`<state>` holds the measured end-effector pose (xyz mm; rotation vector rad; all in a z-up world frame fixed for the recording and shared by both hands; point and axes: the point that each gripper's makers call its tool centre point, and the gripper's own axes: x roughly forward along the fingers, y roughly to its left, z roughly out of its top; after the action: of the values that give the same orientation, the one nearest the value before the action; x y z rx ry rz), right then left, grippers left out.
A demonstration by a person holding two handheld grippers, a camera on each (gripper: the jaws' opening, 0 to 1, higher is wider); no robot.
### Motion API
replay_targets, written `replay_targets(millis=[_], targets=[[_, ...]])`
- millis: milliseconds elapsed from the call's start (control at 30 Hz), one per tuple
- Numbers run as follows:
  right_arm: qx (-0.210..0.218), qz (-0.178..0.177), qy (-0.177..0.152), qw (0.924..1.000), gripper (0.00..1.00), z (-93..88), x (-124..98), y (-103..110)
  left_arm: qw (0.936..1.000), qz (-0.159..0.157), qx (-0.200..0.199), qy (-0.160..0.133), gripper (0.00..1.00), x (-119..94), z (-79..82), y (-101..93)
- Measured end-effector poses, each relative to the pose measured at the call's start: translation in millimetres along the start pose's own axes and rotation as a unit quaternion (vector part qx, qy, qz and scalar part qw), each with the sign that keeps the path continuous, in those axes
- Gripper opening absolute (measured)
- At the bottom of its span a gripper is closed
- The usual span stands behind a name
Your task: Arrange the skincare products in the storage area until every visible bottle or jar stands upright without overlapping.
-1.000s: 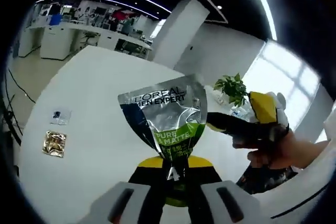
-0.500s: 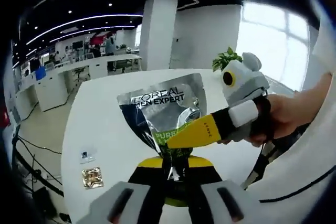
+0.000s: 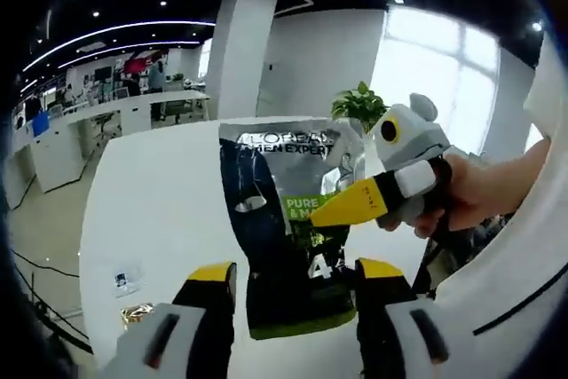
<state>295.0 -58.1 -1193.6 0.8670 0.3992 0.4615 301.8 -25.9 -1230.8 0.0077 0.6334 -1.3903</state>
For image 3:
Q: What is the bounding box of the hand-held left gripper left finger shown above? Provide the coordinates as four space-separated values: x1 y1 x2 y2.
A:
114 261 239 379

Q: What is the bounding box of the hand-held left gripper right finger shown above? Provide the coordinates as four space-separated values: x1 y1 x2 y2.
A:
354 257 478 379

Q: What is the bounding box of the gold skincare sachet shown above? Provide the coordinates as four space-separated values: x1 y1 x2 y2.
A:
118 302 156 331

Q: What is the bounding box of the small clear skincare sachet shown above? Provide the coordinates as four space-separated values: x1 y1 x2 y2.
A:
109 262 148 299

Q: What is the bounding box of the black green skincare sachet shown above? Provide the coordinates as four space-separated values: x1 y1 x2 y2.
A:
218 117 369 341

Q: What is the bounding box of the person's right hand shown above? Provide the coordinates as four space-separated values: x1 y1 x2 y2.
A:
414 152 523 239

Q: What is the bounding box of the potted green plant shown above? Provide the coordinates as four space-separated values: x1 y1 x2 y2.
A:
330 80 391 134

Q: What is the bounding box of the person's white shirt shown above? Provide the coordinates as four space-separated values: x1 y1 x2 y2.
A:
432 32 568 379

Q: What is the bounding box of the office chair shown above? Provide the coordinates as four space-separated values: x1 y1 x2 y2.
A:
95 112 119 140

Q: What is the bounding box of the long white office desk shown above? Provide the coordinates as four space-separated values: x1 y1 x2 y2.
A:
66 89 212 136

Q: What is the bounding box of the blue box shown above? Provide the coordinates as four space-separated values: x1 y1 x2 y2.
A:
31 111 50 137

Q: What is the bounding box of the red banner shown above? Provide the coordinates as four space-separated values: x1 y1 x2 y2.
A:
122 55 154 75

